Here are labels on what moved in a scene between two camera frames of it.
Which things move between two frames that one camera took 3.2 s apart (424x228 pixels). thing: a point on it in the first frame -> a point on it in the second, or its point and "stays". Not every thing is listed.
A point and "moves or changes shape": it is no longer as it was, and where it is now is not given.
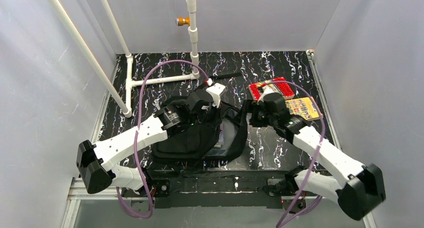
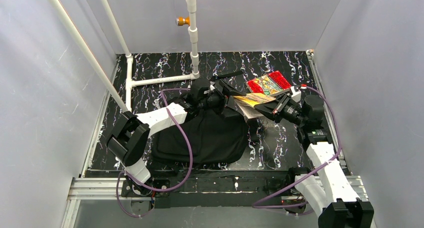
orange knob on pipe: [180, 21] stays
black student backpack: [216, 138] stays
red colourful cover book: [281, 83] moves or changes shape
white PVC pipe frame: [127, 108] stays
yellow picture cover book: [305, 107] moves or changes shape
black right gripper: [253, 112] -> [276, 106]
